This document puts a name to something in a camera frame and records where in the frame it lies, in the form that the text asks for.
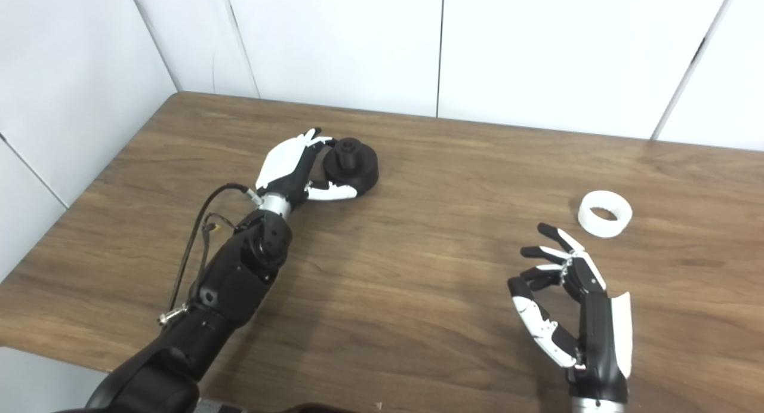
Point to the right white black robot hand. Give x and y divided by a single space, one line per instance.
597 341

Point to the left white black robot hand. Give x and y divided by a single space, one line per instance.
279 165

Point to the round black plastic part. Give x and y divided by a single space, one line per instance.
361 171

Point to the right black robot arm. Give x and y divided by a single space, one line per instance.
597 406

